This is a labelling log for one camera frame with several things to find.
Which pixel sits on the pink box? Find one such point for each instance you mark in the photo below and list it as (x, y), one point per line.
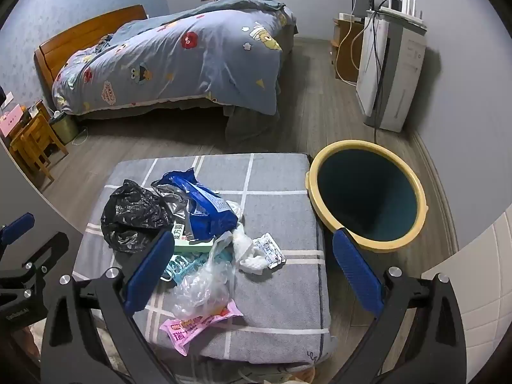
(10, 122)

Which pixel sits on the clear plastic bag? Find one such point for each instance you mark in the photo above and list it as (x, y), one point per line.
(200, 288)

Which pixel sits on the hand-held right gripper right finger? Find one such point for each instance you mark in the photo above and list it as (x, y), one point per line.
(356, 272)

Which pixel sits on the small white printed packet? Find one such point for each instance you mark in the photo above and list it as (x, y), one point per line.
(270, 252)

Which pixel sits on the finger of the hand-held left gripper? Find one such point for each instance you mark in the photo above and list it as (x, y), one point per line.
(44, 254)
(18, 226)

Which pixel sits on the blue printed duvet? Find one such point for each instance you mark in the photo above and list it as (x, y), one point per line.
(192, 60)

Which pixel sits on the wooden cabinet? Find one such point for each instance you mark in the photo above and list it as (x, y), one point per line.
(352, 60)

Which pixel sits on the white router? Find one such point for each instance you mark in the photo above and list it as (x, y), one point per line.
(400, 12)

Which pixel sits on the black plastic bag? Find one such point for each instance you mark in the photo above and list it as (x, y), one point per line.
(128, 212)

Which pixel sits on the yellow wooden stool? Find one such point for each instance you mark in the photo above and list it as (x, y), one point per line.
(34, 140)

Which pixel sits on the yellow rimmed teal trash bin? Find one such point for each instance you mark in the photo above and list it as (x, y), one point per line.
(360, 192)

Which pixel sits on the blue face mask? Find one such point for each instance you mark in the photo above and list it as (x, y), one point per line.
(180, 266)

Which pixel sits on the grey bed sheet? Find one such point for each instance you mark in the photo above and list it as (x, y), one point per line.
(248, 124)

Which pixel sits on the white air purifier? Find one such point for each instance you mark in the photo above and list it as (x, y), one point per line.
(400, 76)

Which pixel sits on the green white paper box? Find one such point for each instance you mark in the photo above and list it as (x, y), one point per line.
(180, 234)

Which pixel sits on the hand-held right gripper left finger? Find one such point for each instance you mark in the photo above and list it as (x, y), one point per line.
(148, 272)

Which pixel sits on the wooden bed frame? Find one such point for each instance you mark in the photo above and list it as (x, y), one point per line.
(80, 36)

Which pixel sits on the pink snack wrapper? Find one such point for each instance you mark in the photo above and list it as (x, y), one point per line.
(188, 326)

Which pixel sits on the white panelled door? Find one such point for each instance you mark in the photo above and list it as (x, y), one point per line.
(480, 288)

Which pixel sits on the grey checked cushion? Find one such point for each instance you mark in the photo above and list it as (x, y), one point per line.
(280, 216)

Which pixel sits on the white power strip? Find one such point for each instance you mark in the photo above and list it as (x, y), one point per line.
(352, 17)

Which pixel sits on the blue foil snack bag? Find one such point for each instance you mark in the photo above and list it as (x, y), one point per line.
(208, 216)

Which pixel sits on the small green bin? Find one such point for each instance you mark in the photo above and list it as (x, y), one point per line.
(66, 130)

